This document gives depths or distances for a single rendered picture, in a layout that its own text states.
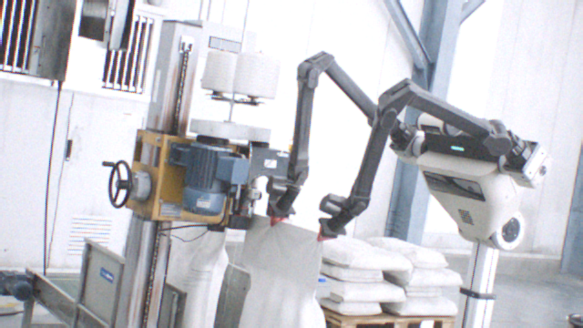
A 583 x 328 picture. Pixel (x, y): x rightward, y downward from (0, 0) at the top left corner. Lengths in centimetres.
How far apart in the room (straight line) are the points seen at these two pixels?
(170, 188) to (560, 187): 873
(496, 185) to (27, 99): 358
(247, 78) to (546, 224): 859
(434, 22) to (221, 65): 620
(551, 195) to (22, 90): 745
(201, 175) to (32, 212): 300
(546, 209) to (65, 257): 695
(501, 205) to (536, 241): 824
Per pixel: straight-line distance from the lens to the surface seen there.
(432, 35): 928
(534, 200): 1105
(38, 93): 575
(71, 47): 528
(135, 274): 320
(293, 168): 308
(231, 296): 402
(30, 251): 590
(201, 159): 297
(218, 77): 326
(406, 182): 922
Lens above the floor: 147
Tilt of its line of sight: 3 degrees down
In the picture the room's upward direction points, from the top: 9 degrees clockwise
